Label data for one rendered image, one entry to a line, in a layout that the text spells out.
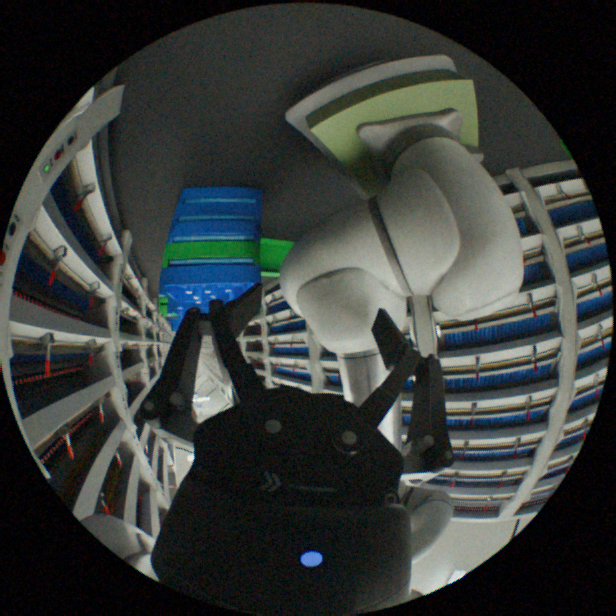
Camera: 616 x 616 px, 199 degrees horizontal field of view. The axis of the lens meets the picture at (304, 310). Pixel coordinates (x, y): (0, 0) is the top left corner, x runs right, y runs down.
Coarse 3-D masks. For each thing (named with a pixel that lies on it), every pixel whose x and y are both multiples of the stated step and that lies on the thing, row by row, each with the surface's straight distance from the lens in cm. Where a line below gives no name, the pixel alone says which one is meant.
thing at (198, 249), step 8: (168, 248) 59; (176, 248) 58; (184, 248) 57; (192, 248) 56; (200, 248) 55; (208, 248) 55; (216, 248) 55; (224, 248) 54; (232, 248) 54; (240, 248) 54; (248, 248) 54; (256, 248) 55; (168, 256) 57; (176, 256) 56; (184, 256) 55; (192, 256) 55; (200, 256) 54; (208, 256) 54; (216, 256) 53; (224, 256) 53; (232, 256) 53; (240, 256) 53; (248, 256) 53; (256, 256) 53; (168, 264) 57; (256, 264) 52
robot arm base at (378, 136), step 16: (432, 112) 34; (448, 112) 34; (368, 128) 29; (384, 128) 30; (400, 128) 30; (416, 128) 30; (432, 128) 31; (448, 128) 34; (368, 144) 30; (384, 144) 30; (400, 144) 29; (464, 144) 40; (384, 160) 31; (480, 160) 41; (384, 176) 35
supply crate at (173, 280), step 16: (176, 272) 54; (192, 272) 53; (208, 272) 51; (224, 272) 51; (240, 272) 51; (256, 272) 51; (160, 288) 54; (176, 288) 69; (224, 288) 70; (240, 288) 70
